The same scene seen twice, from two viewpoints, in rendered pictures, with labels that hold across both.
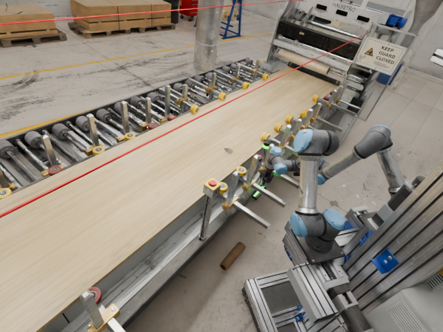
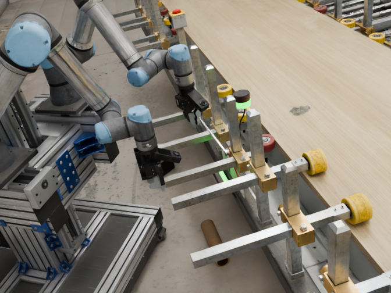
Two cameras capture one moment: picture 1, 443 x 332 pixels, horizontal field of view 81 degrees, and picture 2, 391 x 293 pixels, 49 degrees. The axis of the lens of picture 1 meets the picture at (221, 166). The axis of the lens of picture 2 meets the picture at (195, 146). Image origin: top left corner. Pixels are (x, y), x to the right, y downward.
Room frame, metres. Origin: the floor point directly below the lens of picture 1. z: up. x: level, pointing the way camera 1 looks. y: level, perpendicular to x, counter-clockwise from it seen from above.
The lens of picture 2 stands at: (2.64, -1.34, 1.86)
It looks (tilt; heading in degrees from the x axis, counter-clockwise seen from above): 34 degrees down; 141
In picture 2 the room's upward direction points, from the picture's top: 12 degrees counter-clockwise
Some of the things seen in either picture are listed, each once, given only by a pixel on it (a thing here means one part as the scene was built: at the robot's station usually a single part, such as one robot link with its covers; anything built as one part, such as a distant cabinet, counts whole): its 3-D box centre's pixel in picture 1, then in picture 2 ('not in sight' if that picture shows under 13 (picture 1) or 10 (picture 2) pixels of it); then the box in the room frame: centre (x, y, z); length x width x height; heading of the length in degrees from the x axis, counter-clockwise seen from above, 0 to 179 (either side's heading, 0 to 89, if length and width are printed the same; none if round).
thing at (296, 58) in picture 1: (316, 66); not in sight; (3.96, -1.06, 1.05); 1.43 x 0.12 x 0.12; 60
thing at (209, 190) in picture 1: (211, 188); (178, 20); (0.99, 0.03, 1.18); 0.07 x 0.07 x 0.08; 60
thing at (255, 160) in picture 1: (249, 180); (216, 115); (1.43, -0.23, 0.89); 0.03 x 0.03 x 0.48; 60
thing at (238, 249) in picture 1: (233, 255); (214, 242); (1.29, -0.27, 0.04); 0.30 x 0.08 x 0.08; 150
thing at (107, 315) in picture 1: (103, 320); (163, 41); (0.37, 0.39, 0.83); 0.13 x 0.06 x 0.05; 150
